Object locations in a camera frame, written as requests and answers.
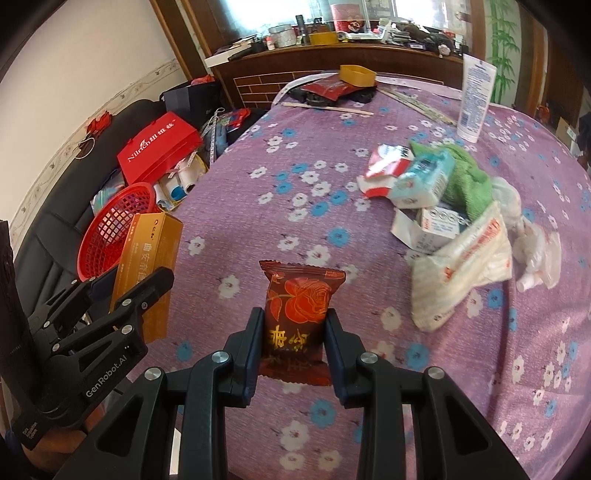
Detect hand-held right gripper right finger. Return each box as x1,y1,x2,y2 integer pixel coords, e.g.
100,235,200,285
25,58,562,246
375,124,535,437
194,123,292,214
323,308,532,480

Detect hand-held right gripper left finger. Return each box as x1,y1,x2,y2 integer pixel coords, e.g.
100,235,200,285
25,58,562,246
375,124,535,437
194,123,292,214
55,305,266,480

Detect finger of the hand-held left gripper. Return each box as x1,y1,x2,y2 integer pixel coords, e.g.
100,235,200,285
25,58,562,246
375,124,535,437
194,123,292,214
30,271,116,342
55,267,175,356

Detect orange cardboard box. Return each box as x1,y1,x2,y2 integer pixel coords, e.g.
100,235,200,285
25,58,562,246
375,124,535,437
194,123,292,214
110,213,184,343

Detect red plastic basket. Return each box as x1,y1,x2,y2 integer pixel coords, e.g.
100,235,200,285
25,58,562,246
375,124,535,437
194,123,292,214
76,182,158,283

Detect dark red rose snack packet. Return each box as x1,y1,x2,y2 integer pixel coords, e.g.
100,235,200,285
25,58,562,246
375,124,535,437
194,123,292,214
257,260,347,387

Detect white plastic bag red print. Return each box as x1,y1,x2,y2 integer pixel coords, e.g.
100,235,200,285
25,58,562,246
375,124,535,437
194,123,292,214
411,200,513,333

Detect white medicine box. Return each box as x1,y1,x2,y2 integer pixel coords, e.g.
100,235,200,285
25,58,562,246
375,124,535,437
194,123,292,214
392,205,472,254

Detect light teal tissue carton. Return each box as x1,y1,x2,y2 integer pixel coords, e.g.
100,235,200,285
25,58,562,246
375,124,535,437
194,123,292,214
387,150,457,209

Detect clear plastic bag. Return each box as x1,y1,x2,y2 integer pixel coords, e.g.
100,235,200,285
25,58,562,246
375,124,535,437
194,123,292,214
492,175,561,292

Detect person's left forearm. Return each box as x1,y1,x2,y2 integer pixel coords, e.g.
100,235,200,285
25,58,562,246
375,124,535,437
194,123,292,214
44,427,95,474

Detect black leather sofa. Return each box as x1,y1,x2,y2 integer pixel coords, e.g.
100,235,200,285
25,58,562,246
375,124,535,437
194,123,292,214
14,99,167,324

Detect white paper rolls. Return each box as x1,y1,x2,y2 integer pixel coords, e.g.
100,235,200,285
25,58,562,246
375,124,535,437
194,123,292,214
154,154,206,210

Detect red gift bag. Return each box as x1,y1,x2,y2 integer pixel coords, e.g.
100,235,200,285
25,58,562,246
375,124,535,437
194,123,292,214
116,112,204,185

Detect purple floral tablecloth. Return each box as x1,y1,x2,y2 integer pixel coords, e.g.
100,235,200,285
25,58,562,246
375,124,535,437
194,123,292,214
171,69,591,480

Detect yellow measuring tape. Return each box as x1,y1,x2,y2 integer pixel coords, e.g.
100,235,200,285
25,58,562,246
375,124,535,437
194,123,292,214
202,108,225,167

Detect red knot ornament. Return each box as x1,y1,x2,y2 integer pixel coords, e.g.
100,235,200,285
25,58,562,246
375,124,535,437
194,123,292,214
87,112,115,136

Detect black shopping bag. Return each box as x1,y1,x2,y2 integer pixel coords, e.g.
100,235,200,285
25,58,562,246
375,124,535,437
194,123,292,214
161,82,222,130

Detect crumpled red white packet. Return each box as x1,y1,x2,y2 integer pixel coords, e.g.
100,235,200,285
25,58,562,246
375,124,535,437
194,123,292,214
358,143,416,198

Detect small white bottle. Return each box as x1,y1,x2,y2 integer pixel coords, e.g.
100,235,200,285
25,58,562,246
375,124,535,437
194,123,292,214
516,271,543,293

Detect green towel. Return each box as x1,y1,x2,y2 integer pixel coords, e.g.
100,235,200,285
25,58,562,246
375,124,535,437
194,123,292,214
410,141,494,221

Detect white paper strip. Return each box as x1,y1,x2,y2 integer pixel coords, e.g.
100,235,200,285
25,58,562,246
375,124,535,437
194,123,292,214
272,71,342,106

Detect paper-wrapped chopsticks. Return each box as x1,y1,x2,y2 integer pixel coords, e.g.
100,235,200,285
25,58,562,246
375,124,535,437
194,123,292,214
281,102,375,116

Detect wooden headboard cabinet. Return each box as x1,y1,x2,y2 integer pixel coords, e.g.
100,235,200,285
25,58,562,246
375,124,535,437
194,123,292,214
210,44,465,112

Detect red foil packet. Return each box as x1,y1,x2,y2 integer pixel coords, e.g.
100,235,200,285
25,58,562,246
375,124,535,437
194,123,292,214
305,78,352,102

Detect pale ruler strips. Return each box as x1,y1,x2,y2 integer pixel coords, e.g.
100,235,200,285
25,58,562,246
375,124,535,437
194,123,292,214
379,85,458,126

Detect silver round tin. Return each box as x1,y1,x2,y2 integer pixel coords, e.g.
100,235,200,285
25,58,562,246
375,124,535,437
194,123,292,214
269,25,296,48

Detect yellow plastic container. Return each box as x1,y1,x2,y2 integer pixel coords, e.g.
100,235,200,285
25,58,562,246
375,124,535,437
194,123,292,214
339,65,377,88

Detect white lotion tube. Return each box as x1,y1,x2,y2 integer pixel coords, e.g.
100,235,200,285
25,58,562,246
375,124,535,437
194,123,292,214
456,53,498,143

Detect red printed box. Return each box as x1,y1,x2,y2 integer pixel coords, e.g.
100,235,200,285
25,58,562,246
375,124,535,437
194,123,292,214
330,2,366,35

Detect bamboo print glass panel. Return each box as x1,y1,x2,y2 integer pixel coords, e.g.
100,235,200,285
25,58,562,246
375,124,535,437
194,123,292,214
487,0,523,104

